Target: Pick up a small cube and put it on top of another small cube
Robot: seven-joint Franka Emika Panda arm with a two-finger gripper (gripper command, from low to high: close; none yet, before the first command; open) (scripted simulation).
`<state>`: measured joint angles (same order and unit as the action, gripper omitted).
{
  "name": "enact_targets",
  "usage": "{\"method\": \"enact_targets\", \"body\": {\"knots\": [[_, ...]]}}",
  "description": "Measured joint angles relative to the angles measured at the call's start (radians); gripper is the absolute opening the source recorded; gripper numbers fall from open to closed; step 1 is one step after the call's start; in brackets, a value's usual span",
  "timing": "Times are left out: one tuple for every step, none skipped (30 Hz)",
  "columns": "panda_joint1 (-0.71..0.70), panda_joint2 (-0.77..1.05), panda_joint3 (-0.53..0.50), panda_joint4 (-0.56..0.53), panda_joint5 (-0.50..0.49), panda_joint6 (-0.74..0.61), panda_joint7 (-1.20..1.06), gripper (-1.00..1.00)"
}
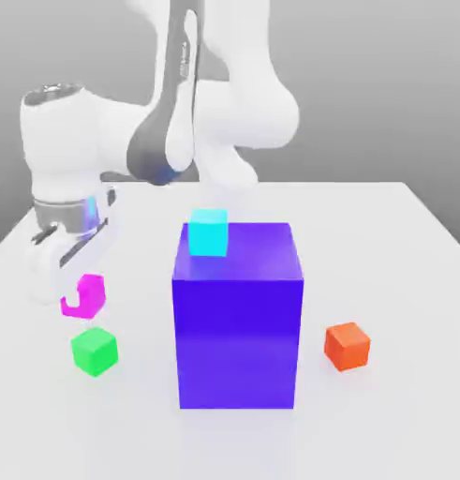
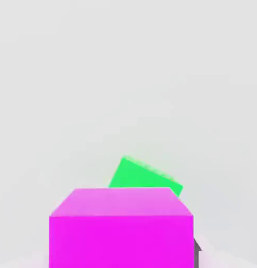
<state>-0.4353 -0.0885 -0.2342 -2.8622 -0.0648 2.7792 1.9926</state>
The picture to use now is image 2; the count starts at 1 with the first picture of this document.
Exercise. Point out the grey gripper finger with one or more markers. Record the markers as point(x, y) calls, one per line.
point(196, 254)

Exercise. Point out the small magenta cube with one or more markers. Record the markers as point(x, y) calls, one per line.
point(119, 236)

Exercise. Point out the small green cube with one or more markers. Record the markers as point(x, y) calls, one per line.
point(140, 177)

